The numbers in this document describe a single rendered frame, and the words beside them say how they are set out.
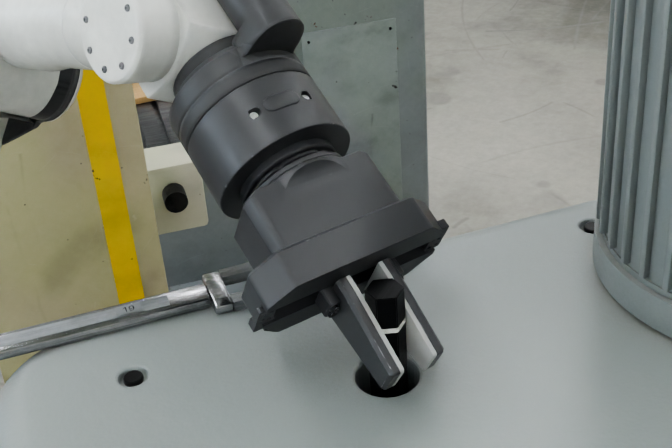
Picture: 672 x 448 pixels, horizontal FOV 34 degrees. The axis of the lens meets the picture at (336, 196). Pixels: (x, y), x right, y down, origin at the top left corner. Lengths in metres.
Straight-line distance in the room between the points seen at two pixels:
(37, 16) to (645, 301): 0.45
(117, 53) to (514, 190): 3.89
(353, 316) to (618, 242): 0.17
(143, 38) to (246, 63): 0.06
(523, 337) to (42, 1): 0.40
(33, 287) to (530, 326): 2.01
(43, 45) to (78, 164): 1.65
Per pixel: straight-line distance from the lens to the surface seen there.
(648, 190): 0.62
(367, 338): 0.59
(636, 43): 0.61
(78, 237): 2.53
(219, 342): 0.66
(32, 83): 0.89
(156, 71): 0.66
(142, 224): 2.54
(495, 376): 0.62
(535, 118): 5.06
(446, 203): 4.40
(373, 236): 0.60
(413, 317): 0.60
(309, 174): 0.61
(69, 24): 0.76
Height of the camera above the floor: 2.29
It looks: 31 degrees down
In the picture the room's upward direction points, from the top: 4 degrees counter-clockwise
